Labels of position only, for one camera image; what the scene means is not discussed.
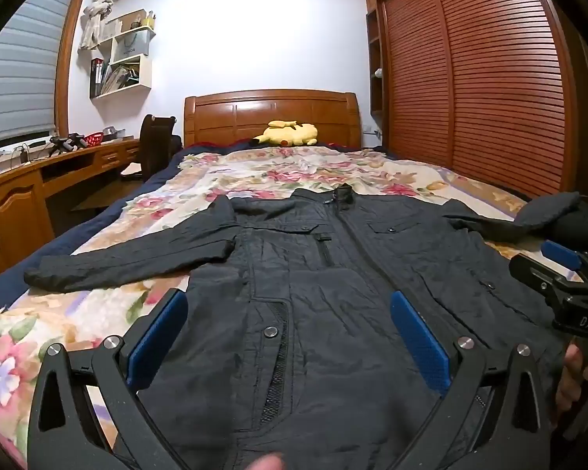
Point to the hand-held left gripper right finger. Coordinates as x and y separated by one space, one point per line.
421 342

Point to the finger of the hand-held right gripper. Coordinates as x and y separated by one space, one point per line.
534 274
561 254

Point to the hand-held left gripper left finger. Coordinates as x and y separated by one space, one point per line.
157 338

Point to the black jacket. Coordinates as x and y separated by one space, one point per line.
323 303

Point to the person's right hand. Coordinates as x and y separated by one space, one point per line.
568 382

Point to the person's left hand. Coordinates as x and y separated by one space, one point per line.
267 463

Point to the dark quilted garment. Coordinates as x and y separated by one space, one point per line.
549 210

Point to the wooden louvred wardrobe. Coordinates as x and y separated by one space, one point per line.
495 83

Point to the wooden desk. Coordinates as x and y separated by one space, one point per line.
14 220

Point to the dark brown chair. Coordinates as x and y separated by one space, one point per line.
152 147

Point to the floral blanket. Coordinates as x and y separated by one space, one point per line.
274 171

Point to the red basket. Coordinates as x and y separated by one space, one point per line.
94 140

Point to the grey metal pot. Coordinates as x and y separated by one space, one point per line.
112 132

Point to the black gadget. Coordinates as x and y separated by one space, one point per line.
66 143

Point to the wooden headboard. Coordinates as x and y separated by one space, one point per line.
235 117

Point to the yellow plush toy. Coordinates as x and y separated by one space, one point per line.
294 132

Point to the stack of papers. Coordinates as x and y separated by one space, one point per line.
120 78

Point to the black binders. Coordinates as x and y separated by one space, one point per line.
97 77

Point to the white shopping bag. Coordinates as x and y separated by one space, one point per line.
133 44

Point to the grey window blind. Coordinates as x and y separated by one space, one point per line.
19 68

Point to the beige wrapped bouquet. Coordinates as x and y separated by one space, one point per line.
98 14

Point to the white wall shelf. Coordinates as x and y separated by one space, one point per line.
144 76

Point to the wooden window frame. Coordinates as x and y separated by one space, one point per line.
67 58

